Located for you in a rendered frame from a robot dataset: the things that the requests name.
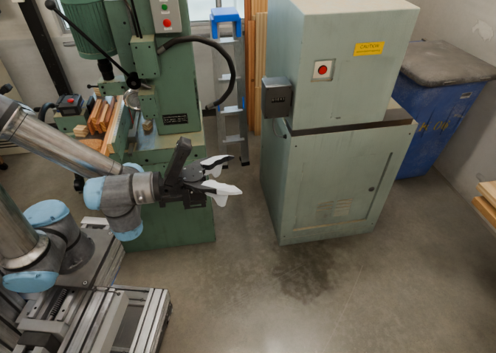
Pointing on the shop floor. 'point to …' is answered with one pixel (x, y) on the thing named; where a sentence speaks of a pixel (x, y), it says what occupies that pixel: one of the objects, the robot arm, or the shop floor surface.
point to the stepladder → (230, 14)
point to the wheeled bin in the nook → (436, 97)
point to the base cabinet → (172, 221)
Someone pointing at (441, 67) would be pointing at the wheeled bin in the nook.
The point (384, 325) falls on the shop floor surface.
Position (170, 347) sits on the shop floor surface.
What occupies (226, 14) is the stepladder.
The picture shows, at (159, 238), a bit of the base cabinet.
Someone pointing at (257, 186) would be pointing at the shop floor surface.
